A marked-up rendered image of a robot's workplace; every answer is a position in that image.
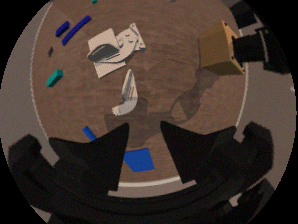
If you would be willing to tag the teal rectangular block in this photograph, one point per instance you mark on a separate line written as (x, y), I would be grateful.
(56, 76)

